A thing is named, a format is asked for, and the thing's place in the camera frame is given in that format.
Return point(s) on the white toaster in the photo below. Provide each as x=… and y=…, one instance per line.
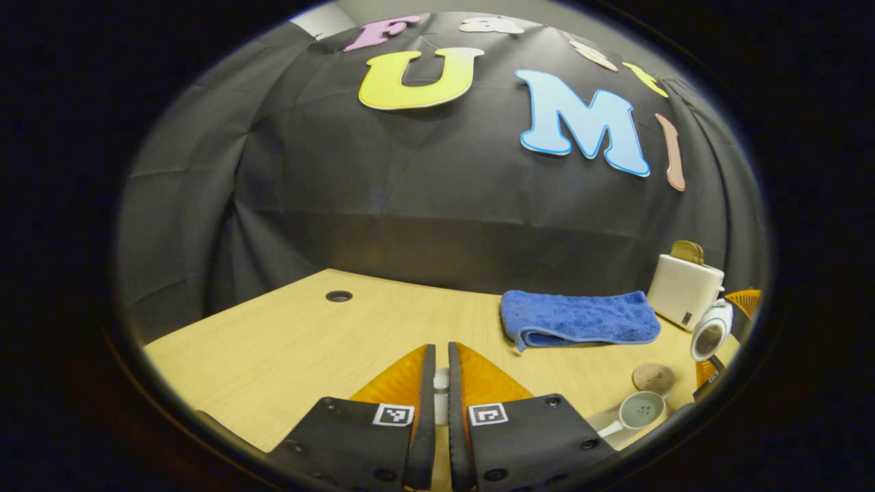
x=683, y=290

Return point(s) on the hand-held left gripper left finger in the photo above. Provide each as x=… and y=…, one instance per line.
x=429, y=410

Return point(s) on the round cork coaster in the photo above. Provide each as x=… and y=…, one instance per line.
x=653, y=378

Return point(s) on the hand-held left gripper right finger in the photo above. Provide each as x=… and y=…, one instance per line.
x=454, y=410

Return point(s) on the blue towel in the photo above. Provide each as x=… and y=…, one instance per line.
x=574, y=318

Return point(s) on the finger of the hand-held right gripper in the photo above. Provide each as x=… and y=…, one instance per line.
x=709, y=379
x=745, y=302

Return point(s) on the black backdrop cloth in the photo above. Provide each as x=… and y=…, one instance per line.
x=410, y=205

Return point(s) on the brown bread slice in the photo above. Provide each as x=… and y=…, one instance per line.
x=687, y=253

